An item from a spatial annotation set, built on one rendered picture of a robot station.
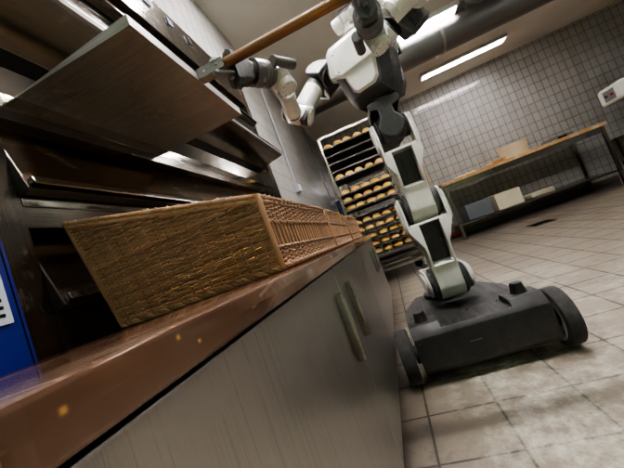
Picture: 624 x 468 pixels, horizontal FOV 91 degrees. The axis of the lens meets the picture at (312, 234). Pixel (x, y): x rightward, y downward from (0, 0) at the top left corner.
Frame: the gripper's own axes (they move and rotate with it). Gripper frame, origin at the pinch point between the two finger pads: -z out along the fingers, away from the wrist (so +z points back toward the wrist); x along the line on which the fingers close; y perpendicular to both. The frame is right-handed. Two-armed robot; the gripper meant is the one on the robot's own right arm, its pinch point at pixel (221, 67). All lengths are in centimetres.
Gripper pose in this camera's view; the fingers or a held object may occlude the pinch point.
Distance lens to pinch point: 108.9
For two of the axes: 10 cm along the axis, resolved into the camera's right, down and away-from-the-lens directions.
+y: 6.2, -2.8, -7.3
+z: 7.0, -2.3, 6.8
